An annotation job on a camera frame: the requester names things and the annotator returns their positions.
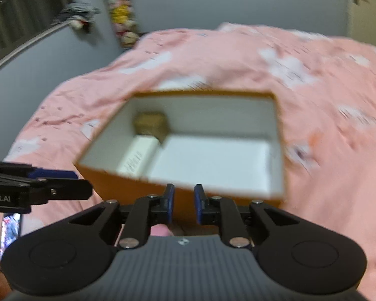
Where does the orange cardboard box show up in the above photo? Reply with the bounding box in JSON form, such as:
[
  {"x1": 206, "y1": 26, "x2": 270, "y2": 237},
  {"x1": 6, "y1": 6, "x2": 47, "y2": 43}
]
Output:
[{"x1": 73, "y1": 90, "x2": 286, "y2": 226}]

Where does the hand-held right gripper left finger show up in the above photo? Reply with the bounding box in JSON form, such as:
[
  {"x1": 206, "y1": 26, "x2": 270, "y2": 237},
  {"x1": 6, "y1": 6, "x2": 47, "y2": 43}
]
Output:
[{"x1": 67, "y1": 184, "x2": 176, "y2": 251}]

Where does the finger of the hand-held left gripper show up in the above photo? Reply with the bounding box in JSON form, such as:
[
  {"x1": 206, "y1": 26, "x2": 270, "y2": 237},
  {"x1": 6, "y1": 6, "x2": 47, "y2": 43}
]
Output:
[
  {"x1": 0, "y1": 160, "x2": 78, "y2": 180},
  {"x1": 28, "y1": 178, "x2": 93, "y2": 205}
]

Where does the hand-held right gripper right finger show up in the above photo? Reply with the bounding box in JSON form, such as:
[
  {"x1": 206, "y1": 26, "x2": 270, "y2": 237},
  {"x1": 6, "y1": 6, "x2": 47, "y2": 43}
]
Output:
[{"x1": 193, "y1": 184, "x2": 305, "y2": 249}]

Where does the pink printed blanket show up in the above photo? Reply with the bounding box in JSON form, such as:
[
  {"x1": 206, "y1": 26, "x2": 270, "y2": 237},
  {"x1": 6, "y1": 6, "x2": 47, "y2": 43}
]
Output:
[{"x1": 0, "y1": 22, "x2": 376, "y2": 295}]

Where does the pile of plush toys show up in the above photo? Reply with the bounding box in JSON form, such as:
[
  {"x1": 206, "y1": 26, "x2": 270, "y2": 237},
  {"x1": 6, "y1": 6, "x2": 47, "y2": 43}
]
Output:
[{"x1": 100, "y1": 0, "x2": 142, "y2": 49}]

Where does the small brown box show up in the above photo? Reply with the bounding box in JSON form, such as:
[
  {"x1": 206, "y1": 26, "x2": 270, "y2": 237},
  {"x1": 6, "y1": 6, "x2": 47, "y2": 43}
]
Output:
[{"x1": 132, "y1": 111, "x2": 170, "y2": 141}]

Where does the white flat box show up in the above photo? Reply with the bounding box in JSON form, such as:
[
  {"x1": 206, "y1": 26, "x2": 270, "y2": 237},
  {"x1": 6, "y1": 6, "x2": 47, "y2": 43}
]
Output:
[{"x1": 116, "y1": 135, "x2": 161, "y2": 178}]

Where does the grey patterned cloth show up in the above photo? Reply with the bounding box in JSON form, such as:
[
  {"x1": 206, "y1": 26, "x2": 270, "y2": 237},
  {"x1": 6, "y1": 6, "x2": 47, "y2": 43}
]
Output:
[{"x1": 52, "y1": 2, "x2": 101, "y2": 31}]

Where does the smartphone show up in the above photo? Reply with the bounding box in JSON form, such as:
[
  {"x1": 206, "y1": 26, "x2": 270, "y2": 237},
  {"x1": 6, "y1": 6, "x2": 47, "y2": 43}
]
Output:
[{"x1": 0, "y1": 212, "x2": 23, "y2": 263}]

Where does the curved grey rail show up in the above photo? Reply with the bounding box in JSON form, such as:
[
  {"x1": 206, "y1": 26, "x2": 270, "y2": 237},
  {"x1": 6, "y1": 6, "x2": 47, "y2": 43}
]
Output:
[{"x1": 0, "y1": 21, "x2": 73, "y2": 80}]

